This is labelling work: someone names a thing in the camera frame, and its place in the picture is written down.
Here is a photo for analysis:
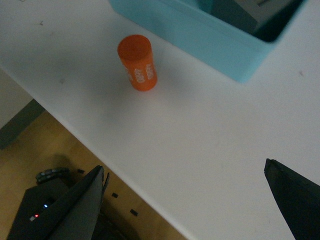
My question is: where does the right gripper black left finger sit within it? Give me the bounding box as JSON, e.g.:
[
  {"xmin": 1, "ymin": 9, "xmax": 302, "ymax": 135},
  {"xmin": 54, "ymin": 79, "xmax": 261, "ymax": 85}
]
[{"xmin": 7, "ymin": 164, "xmax": 111, "ymax": 240}]

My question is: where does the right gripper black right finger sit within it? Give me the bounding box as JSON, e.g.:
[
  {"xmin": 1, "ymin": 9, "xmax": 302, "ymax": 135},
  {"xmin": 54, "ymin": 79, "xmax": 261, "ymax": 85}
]
[{"xmin": 264, "ymin": 158, "xmax": 320, "ymax": 240}]

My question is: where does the gray block square hole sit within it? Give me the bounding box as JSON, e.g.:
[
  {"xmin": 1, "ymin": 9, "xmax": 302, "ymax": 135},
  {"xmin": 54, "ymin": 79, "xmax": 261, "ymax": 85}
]
[{"xmin": 210, "ymin": 0, "xmax": 294, "ymax": 35}]

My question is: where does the light blue plastic box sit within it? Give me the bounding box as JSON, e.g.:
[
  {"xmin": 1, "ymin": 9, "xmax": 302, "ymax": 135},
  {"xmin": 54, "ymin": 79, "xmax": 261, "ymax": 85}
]
[{"xmin": 110, "ymin": 0, "xmax": 304, "ymax": 82}]

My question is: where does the black device with LEDs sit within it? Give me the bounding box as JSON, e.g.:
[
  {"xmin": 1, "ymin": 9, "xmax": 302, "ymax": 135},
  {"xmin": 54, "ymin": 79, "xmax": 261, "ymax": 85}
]
[{"xmin": 6, "ymin": 166, "xmax": 141, "ymax": 240}]

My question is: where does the orange cylinder white print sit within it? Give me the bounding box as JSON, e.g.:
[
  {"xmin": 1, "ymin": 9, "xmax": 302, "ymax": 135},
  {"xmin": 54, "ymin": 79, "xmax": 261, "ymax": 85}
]
[{"xmin": 117, "ymin": 34, "xmax": 158, "ymax": 92}]

